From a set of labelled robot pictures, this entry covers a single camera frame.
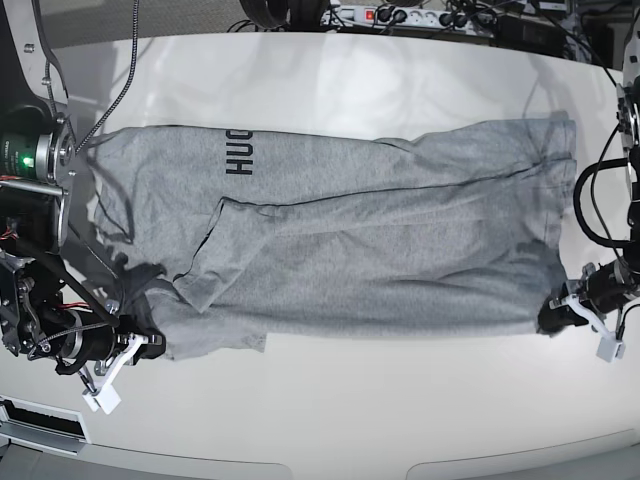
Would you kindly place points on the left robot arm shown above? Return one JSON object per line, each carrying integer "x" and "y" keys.
{"x": 621, "y": 150}

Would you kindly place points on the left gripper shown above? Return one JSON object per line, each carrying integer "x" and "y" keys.
{"x": 601, "y": 290}

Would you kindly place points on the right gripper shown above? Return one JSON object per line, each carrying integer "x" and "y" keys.
{"x": 102, "y": 343}

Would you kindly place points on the black box background right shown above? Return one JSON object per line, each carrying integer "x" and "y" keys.
{"x": 529, "y": 36}

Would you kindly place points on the white slotted bracket table edge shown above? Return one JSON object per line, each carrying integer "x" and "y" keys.
{"x": 43, "y": 427}

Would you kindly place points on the grey t-shirt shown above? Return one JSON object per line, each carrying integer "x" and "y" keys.
{"x": 227, "y": 236}

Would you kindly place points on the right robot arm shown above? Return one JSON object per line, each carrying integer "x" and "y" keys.
{"x": 46, "y": 313}

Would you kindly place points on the white power strip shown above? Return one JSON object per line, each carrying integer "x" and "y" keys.
{"x": 379, "y": 17}

